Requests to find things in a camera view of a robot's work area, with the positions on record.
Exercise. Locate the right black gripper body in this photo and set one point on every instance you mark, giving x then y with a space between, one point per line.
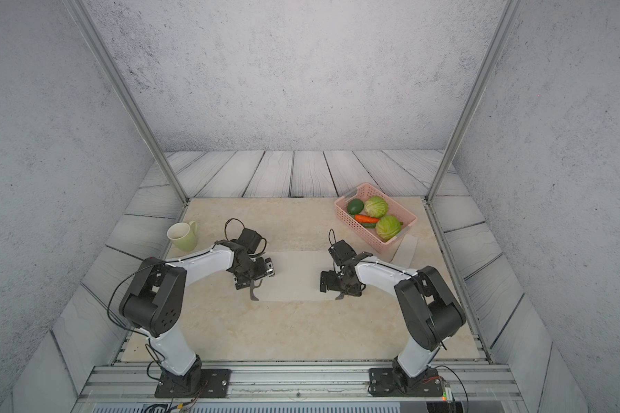
336 281

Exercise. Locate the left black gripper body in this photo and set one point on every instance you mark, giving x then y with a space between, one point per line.
255 270

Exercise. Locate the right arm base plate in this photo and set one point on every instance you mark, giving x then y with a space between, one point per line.
393 382

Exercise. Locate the aluminium frame post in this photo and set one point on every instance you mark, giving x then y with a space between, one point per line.
491 57
94 40

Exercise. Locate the pink plastic basket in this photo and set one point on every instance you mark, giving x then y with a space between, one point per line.
367 231

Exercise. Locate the right aluminium frame post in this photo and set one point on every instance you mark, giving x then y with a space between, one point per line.
491 57

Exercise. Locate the dark green avocado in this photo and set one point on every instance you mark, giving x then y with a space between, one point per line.
355 206

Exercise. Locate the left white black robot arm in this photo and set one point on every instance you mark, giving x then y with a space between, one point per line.
154 299

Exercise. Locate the left aluminium frame post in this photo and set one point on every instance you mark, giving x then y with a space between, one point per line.
94 40

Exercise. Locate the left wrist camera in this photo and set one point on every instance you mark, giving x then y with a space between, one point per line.
250 240

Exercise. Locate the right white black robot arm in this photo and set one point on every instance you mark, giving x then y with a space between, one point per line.
431 312

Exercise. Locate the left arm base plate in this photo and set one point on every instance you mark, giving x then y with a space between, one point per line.
192 384

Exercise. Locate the orange carrot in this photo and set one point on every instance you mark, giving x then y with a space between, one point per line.
364 219

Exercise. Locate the light green mug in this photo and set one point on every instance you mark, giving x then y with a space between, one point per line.
183 236

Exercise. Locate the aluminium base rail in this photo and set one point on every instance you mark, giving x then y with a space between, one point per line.
470 384

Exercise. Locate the green cabbage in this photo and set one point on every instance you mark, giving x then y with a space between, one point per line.
376 207
388 227

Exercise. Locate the green cabbage front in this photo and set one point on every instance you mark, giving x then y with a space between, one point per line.
388 227

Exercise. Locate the green cabbage rear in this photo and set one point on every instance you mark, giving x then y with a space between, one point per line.
376 207

